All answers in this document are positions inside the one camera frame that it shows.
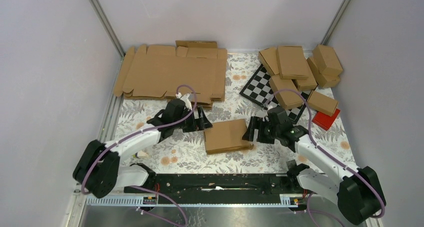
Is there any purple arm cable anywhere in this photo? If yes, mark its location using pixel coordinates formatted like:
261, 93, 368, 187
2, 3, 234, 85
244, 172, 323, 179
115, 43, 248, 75
80, 84, 198, 227
263, 88, 387, 227

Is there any stack of flat cardboard sheets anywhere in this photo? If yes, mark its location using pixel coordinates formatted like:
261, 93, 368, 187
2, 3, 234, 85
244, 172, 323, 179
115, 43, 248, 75
113, 40, 228, 108

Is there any folded cardboard box large top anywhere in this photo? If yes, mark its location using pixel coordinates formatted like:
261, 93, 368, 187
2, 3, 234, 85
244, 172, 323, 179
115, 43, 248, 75
276, 45, 309, 80

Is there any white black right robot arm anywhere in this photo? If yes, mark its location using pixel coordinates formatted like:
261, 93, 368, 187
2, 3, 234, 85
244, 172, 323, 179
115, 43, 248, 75
242, 106, 387, 225

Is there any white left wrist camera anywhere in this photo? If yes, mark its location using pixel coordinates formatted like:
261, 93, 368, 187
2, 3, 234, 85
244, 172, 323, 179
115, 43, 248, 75
175, 92, 193, 110

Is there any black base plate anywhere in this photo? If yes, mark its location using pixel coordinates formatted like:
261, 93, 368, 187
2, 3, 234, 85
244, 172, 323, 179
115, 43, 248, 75
124, 173, 311, 205

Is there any folded cardboard box front right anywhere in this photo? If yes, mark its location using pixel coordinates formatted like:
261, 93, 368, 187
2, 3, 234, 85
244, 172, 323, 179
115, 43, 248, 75
307, 90, 339, 116

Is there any aluminium rail frame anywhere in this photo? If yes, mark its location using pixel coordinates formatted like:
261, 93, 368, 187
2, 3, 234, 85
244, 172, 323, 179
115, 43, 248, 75
67, 0, 383, 227

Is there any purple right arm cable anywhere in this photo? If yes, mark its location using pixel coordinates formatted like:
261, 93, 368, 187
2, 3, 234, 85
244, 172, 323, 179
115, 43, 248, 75
263, 88, 387, 227

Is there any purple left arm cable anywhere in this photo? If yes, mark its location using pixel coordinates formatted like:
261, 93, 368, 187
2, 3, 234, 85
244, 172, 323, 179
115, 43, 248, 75
80, 84, 198, 227

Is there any folded cardboard box front centre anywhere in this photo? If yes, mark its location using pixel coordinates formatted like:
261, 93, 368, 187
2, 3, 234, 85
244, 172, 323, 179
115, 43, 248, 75
269, 75, 304, 110

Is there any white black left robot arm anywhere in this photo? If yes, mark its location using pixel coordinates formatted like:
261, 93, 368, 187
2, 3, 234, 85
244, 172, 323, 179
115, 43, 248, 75
72, 99, 213, 199

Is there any folded cardboard box top right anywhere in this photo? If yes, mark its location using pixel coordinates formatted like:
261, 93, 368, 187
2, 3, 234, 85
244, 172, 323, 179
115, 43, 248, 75
312, 44, 343, 77

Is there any folded cardboard box lower right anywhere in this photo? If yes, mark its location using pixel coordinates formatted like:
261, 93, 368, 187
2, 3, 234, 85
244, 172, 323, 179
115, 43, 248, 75
306, 56, 341, 89

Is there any folded cardboard box back left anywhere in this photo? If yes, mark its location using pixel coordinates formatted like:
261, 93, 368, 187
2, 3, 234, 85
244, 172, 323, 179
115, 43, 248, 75
258, 46, 279, 76

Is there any floral patterned table mat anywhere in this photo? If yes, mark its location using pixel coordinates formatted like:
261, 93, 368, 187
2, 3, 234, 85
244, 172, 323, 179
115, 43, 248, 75
110, 53, 359, 175

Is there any brown cardboard box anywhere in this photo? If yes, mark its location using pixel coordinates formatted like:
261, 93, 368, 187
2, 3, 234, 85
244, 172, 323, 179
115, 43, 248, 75
204, 119, 254, 155

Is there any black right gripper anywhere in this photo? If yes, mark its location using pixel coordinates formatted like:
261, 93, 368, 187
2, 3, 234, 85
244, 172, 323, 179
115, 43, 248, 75
241, 116, 280, 145

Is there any folded cardboard box middle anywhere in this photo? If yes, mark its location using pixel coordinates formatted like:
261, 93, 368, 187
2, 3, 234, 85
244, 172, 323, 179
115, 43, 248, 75
292, 68, 318, 92

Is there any red box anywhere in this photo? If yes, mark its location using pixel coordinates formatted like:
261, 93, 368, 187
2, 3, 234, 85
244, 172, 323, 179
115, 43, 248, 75
312, 108, 341, 131

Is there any black white checkerboard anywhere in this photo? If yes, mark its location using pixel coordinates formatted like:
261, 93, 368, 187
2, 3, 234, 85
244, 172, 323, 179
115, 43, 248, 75
239, 64, 306, 124

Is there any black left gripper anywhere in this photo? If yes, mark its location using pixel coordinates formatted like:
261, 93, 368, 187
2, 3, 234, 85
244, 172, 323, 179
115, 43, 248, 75
173, 105, 212, 133

